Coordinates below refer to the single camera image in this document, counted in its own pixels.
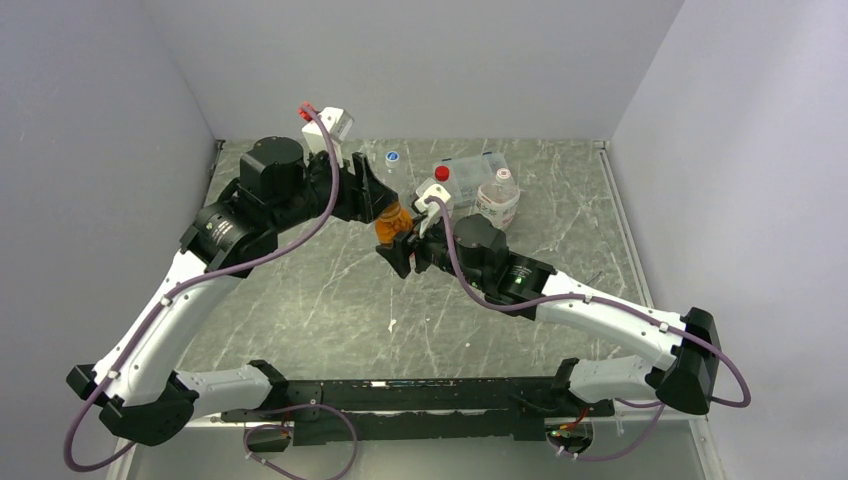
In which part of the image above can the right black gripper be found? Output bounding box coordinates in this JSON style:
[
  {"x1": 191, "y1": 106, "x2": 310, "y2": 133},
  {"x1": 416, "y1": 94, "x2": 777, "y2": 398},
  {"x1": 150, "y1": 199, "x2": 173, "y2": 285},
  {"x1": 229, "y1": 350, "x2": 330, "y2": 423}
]
[{"x1": 377, "y1": 209, "x2": 488, "y2": 291}]

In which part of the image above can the small red label bottle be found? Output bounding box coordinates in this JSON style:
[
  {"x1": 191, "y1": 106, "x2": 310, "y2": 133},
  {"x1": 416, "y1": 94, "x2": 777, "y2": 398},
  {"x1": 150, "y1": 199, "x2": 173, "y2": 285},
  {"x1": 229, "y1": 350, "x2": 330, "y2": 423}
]
[{"x1": 433, "y1": 170, "x2": 457, "y2": 217}]

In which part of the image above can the clear plastic screw box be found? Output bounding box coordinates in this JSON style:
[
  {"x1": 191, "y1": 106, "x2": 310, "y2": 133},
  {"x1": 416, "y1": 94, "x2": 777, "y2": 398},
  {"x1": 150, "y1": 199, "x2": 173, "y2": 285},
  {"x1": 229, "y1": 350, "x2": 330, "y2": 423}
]
[{"x1": 432, "y1": 151, "x2": 508, "y2": 208}]

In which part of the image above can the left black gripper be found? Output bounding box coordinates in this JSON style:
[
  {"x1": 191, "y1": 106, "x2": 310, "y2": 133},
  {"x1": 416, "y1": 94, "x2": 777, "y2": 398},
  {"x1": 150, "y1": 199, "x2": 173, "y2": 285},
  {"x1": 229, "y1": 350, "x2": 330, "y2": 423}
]
[{"x1": 270, "y1": 143, "x2": 398, "y2": 233}]

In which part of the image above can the purple cable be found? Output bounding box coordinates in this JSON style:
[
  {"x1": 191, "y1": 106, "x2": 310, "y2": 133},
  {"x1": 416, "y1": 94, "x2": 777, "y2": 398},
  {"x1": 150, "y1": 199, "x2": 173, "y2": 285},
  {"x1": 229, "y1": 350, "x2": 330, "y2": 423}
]
[
  {"x1": 62, "y1": 104, "x2": 342, "y2": 474},
  {"x1": 423, "y1": 195, "x2": 753, "y2": 463}
]

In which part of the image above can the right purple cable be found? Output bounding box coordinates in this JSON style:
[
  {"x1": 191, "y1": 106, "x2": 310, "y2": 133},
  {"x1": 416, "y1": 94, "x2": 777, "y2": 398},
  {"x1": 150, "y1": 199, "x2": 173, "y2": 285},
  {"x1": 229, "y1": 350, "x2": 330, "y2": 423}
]
[{"x1": 423, "y1": 195, "x2": 753, "y2": 463}]

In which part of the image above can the blue white bottle cap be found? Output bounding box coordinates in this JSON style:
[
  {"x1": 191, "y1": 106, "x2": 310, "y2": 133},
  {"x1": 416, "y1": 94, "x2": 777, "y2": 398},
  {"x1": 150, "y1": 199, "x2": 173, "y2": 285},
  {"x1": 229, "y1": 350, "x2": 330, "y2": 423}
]
[{"x1": 385, "y1": 151, "x2": 400, "y2": 167}]

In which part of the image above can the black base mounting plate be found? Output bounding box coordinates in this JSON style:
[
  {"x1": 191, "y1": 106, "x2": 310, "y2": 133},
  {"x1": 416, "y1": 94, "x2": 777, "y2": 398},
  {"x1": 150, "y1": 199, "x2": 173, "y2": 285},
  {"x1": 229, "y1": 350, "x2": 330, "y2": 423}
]
[{"x1": 221, "y1": 376, "x2": 615, "y2": 446}]

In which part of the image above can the red bottle cap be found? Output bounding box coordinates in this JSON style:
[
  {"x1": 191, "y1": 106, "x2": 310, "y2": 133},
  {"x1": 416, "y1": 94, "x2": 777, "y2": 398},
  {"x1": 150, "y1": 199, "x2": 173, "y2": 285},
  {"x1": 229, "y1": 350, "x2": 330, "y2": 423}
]
[{"x1": 434, "y1": 165, "x2": 450, "y2": 182}]

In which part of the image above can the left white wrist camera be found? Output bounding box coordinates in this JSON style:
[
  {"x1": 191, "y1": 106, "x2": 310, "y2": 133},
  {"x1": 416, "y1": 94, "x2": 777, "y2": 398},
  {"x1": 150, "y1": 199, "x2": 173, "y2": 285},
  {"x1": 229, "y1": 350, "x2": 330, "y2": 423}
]
[{"x1": 298, "y1": 102, "x2": 354, "y2": 168}]

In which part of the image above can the orange bottle cap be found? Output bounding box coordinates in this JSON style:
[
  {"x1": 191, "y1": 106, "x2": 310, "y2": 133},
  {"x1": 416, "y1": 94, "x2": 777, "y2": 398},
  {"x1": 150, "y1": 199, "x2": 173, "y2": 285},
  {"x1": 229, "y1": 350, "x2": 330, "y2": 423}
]
[{"x1": 378, "y1": 202, "x2": 407, "y2": 221}]

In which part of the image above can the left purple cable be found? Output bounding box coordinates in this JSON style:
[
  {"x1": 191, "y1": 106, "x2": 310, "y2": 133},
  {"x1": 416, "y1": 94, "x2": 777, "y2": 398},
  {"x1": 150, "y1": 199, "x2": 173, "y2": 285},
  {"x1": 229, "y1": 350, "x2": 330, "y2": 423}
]
[{"x1": 62, "y1": 104, "x2": 342, "y2": 474}]

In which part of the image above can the orange juice bottle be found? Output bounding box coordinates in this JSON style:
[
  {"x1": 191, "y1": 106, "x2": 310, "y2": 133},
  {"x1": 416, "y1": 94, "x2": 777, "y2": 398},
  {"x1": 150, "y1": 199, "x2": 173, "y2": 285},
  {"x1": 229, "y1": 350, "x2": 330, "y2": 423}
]
[{"x1": 374, "y1": 204, "x2": 413, "y2": 245}]

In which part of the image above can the large clear tea bottle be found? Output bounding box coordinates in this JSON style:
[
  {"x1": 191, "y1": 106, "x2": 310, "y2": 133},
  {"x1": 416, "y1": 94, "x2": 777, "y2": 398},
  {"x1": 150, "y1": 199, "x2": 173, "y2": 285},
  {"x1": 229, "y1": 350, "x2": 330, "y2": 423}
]
[{"x1": 473, "y1": 173, "x2": 520, "y2": 230}]

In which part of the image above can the aluminium rail frame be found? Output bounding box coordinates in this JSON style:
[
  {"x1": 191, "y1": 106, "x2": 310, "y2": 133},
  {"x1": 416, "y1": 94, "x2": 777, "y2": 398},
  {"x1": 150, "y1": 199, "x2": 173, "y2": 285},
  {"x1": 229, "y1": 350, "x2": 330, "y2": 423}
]
[{"x1": 105, "y1": 382, "x2": 727, "y2": 480}]

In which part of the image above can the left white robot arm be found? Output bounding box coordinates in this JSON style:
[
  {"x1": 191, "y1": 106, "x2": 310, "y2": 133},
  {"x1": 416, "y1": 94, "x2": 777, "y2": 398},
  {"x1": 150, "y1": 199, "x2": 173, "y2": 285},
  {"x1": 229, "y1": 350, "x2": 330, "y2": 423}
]
[{"x1": 67, "y1": 137, "x2": 396, "y2": 446}]

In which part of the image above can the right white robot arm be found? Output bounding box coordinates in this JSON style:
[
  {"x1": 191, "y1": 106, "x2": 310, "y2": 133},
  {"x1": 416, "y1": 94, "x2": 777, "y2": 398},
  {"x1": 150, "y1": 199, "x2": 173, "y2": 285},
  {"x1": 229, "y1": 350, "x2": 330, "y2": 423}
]
[{"x1": 376, "y1": 214, "x2": 720, "y2": 415}]

